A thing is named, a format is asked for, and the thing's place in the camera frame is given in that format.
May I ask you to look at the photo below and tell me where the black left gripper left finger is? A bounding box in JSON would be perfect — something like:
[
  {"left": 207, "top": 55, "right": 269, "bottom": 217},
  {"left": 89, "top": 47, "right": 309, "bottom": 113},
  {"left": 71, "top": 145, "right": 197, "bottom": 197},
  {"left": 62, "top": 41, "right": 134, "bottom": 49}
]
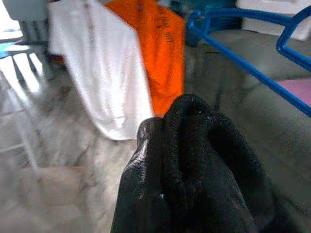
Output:
[{"left": 110, "top": 118, "right": 169, "bottom": 233}]

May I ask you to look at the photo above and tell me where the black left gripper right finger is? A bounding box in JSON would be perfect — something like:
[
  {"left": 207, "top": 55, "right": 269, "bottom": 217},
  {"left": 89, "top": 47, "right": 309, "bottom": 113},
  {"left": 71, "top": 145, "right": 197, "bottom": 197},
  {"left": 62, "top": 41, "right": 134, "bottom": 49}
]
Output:
[{"left": 207, "top": 117, "right": 276, "bottom": 233}]

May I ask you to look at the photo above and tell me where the black garment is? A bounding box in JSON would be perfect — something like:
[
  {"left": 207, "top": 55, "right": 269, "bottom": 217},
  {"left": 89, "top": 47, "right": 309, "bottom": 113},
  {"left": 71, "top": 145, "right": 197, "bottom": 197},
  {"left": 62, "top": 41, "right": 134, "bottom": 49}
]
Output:
[{"left": 162, "top": 93, "right": 219, "bottom": 233}]

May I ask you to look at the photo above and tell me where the blue plastic hanger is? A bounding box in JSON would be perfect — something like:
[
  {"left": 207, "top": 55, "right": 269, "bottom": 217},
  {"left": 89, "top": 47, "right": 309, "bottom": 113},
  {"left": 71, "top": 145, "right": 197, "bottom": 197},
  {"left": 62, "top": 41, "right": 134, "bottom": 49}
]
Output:
[{"left": 187, "top": 4, "right": 311, "bottom": 118}]

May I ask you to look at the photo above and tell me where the orange t-shirt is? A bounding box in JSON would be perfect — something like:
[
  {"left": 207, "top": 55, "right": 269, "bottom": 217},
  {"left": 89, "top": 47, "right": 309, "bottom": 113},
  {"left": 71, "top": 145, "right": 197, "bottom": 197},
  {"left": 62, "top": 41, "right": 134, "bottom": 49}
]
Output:
[{"left": 104, "top": 0, "right": 187, "bottom": 118}]

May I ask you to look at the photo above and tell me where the grey sofa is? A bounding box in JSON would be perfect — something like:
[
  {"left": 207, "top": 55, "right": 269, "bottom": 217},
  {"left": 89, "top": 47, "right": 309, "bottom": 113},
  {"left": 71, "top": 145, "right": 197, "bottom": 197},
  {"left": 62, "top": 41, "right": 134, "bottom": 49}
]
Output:
[{"left": 183, "top": 28, "right": 311, "bottom": 219}]

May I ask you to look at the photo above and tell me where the pink floor mat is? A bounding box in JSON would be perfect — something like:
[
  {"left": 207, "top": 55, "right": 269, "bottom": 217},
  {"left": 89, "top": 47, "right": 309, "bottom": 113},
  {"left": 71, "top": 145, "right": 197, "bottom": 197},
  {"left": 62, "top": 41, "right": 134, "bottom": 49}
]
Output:
[{"left": 276, "top": 79, "right": 311, "bottom": 107}]

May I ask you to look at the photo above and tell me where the white shirt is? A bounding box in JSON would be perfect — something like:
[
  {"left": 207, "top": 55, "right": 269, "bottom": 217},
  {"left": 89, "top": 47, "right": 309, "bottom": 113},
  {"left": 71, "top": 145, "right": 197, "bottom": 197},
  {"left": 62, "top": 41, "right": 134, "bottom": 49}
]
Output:
[{"left": 47, "top": 0, "right": 157, "bottom": 142}]

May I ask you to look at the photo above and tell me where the white drawer cabinet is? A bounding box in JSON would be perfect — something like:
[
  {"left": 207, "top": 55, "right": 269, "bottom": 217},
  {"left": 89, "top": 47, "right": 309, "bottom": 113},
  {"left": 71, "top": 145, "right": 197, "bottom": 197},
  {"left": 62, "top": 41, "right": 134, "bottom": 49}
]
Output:
[{"left": 237, "top": 0, "right": 311, "bottom": 41}]

